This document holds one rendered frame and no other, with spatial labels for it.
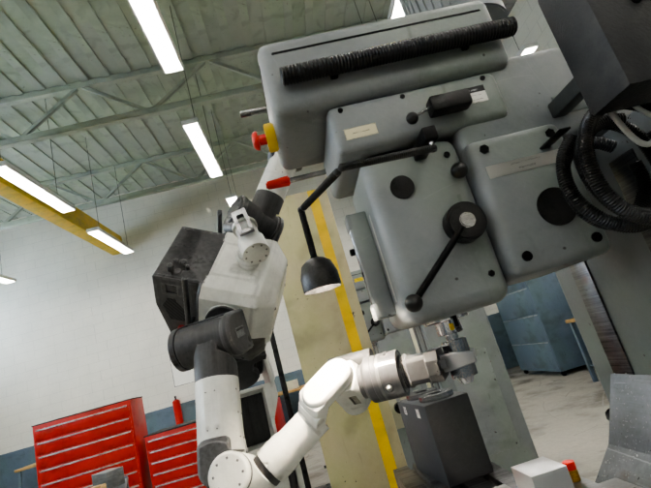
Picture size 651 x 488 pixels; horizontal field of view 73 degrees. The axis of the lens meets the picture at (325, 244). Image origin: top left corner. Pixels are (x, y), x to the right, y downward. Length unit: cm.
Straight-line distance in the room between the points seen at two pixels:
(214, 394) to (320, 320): 167
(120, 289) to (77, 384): 214
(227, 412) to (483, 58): 84
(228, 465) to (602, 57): 86
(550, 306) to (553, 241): 736
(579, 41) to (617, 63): 7
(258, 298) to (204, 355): 19
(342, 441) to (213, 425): 171
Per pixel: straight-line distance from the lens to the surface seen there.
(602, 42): 72
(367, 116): 84
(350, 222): 85
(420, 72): 89
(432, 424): 117
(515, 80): 97
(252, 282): 108
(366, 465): 262
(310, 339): 255
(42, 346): 1141
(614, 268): 106
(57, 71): 784
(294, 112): 84
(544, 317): 812
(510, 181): 85
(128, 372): 1058
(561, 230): 86
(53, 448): 612
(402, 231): 78
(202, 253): 116
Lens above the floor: 130
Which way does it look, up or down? 14 degrees up
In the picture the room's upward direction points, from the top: 16 degrees counter-clockwise
